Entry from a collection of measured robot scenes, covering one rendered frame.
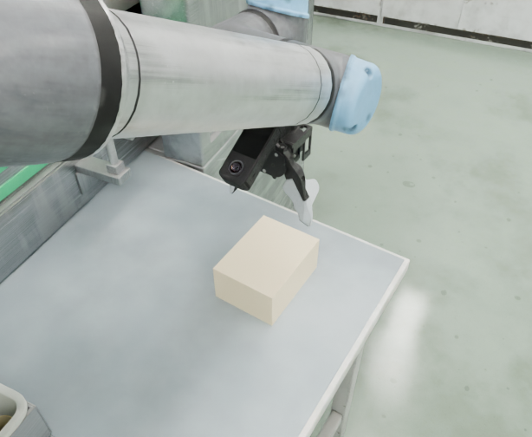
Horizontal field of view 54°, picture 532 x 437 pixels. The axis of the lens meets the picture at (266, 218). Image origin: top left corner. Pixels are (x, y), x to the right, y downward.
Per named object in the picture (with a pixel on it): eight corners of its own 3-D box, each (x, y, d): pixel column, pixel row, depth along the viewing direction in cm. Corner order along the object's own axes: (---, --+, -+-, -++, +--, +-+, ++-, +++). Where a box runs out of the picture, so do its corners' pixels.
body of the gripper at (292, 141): (312, 158, 82) (317, 89, 74) (283, 186, 77) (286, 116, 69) (270, 143, 85) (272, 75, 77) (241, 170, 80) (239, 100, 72)
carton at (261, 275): (316, 267, 99) (319, 239, 94) (271, 325, 89) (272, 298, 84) (263, 243, 104) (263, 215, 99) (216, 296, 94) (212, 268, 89)
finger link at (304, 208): (337, 206, 83) (310, 157, 80) (320, 227, 79) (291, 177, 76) (322, 209, 85) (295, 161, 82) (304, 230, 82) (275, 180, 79)
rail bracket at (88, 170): (88, 179, 113) (61, 85, 98) (154, 199, 108) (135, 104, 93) (74, 192, 110) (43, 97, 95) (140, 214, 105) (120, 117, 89)
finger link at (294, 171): (316, 194, 78) (288, 144, 75) (312, 200, 77) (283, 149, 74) (294, 199, 81) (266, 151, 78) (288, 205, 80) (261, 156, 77)
